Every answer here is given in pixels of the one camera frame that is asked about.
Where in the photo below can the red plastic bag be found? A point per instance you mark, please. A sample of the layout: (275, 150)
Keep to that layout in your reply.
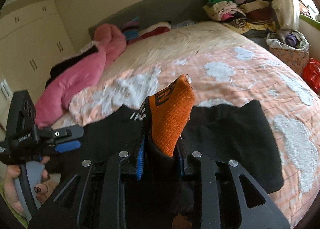
(311, 75)

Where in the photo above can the pink duvet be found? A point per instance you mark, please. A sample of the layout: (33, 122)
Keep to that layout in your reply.
(56, 98)

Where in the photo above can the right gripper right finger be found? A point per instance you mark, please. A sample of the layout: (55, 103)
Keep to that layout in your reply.
(183, 157)

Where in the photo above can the person's left hand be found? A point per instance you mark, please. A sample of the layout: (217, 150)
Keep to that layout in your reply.
(43, 190)

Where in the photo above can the black garment on duvet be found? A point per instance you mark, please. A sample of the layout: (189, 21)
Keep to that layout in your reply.
(64, 65)

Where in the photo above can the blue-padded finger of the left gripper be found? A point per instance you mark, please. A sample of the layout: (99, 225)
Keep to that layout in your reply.
(64, 147)

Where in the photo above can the white wardrobe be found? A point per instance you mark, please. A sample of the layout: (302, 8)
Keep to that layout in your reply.
(33, 40)

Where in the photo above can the red white garment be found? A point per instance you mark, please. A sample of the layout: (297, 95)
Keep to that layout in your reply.
(154, 30)

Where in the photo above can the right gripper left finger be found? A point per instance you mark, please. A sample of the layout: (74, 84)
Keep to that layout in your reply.
(143, 138)

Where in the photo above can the peach floral bedspread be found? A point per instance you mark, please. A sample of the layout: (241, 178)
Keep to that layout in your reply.
(223, 67)

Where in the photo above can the striped colourful cloth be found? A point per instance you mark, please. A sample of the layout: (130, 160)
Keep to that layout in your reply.
(131, 29)

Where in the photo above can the window with dark frame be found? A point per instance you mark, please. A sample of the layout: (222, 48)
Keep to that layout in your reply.
(308, 8)

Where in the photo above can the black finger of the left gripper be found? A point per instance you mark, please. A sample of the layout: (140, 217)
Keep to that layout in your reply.
(56, 136)

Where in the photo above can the floral storage box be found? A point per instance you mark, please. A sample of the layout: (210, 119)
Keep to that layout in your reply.
(295, 59)

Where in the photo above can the grey upholstered headboard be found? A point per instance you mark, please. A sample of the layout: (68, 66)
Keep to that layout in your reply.
(151, 12)

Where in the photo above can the pile of folded clothes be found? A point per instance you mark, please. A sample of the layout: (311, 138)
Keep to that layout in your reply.
(249, 17)

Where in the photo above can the black orange knit sweater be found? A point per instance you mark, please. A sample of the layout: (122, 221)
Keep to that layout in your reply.
(234, 166)

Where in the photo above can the white bag with clothes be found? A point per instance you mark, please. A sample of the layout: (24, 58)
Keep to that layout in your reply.
(288, 39)

